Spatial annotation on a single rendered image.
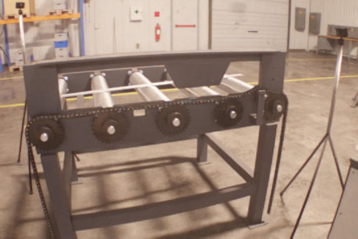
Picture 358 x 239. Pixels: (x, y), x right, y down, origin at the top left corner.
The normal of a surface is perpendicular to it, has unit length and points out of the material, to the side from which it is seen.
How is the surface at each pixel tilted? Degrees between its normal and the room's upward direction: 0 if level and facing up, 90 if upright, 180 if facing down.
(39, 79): 90
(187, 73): 90
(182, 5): 90
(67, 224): 90
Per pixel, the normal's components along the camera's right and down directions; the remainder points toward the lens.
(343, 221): -0.90, 0.14
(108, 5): 0.33, 0.29
